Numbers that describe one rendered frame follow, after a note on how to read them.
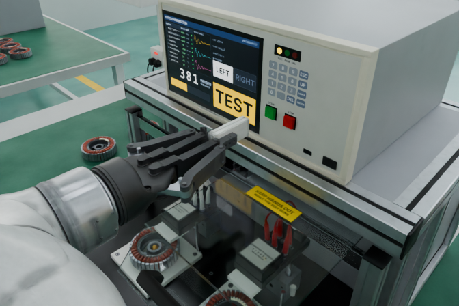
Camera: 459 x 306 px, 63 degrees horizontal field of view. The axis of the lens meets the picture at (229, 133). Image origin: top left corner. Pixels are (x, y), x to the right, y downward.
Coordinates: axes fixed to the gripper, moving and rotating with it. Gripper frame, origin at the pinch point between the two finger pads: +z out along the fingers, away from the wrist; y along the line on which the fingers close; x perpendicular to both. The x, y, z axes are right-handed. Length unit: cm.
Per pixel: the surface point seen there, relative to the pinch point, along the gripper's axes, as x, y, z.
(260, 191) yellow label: -11.7, 2.9, 4.3
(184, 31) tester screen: 8.5, -21.7, 9.5
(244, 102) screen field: -0.4, -6.1, 9.5
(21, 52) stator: -40, -185, 24
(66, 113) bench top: -44, -108, 14
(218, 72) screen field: 3.3, -12.4, 9.5
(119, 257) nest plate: -40.1, -25.5, -10.0
